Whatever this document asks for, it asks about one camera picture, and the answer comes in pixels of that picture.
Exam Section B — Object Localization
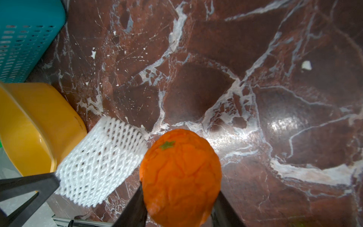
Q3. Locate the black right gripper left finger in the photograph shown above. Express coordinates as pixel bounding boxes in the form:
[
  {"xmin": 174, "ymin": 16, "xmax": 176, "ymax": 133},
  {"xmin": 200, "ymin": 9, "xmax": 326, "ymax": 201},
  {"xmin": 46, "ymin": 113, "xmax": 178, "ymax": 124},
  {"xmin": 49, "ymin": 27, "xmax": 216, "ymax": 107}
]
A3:
[{"xmin": 112, "ymin": 185, "xmax": 147, "ymax": 227}]

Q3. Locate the yellow plastic tray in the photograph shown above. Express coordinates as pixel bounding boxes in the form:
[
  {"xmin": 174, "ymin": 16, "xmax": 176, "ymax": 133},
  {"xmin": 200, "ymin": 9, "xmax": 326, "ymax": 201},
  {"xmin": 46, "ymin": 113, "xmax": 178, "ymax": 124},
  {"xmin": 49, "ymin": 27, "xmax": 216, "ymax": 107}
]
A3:
[{"xmin": 1, "ymin": 83, "xmax": 87, "ymax": 176}]

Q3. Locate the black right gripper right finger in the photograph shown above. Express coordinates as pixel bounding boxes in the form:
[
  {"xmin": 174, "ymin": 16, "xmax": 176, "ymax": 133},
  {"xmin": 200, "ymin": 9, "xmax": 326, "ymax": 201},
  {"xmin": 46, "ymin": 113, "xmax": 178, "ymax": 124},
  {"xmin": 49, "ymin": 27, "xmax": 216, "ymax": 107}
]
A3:
[{"xmin": 211, "ymin": 191, "xmax": 246, "ymax": 227}]

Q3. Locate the teal plastic basket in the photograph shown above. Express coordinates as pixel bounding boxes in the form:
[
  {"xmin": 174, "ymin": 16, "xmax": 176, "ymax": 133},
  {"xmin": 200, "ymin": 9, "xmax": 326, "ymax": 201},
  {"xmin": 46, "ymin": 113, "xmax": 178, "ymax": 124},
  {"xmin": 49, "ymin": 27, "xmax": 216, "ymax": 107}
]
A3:
[{"xmin": 1, "ymin": 0, "xmax": 66, "ymax": 83}]

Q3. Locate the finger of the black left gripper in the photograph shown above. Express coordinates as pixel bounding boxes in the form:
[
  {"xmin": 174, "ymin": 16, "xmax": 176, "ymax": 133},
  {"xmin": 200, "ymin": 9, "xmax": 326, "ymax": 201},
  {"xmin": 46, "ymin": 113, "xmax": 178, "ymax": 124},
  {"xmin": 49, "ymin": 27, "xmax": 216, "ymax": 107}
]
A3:
[{"xmin": 0, "ymin": 172, "xmax": 61, "ymax": 227}]

